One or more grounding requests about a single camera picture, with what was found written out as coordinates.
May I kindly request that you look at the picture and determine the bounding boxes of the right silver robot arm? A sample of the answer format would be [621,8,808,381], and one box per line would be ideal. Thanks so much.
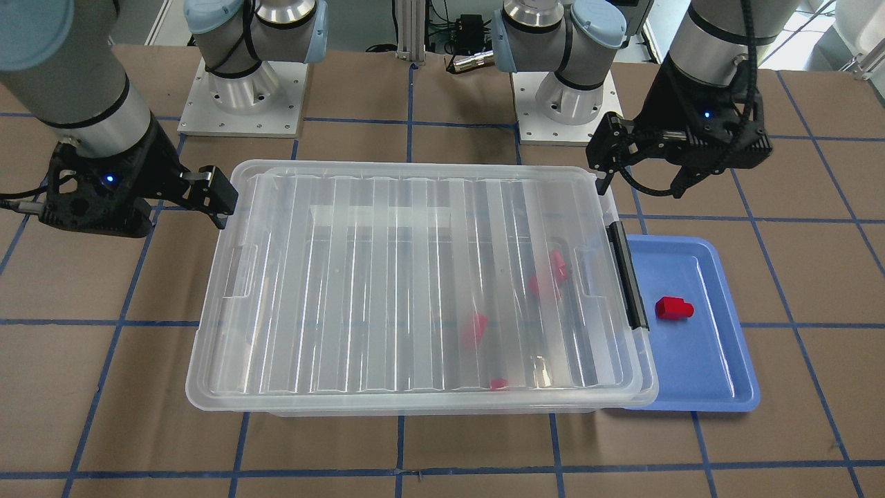
[2,1,328,239]

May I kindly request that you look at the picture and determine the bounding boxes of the black box latch handle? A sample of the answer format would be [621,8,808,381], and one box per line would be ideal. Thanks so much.
[606,221,650,330]

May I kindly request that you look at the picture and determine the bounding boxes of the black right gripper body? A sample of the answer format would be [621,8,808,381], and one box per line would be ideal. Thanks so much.
[39,126,239,239]

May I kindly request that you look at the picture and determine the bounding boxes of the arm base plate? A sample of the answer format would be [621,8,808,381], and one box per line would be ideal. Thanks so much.
[511,72,622,147]
[178,61,310,138]

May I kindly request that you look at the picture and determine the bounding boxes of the clear plastic box lid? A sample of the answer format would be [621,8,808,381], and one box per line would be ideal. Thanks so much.
[185,159,659,414]

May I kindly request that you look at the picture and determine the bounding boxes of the blue plastic tray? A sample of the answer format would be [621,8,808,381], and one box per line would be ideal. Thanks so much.
[628,235,761,413]

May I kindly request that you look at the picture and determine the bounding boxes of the red block with round peg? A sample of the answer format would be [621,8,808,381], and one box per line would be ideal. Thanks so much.
[655,296,695,321]

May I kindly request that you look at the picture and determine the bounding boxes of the clear plastic storage box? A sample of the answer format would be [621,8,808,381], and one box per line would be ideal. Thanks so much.
[201,160,658,420]

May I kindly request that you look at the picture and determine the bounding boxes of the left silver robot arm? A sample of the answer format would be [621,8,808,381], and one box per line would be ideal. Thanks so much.
[490,1,774,199]

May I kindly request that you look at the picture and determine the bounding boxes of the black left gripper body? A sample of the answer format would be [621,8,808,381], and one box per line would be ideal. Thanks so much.
[586,59,772,196]

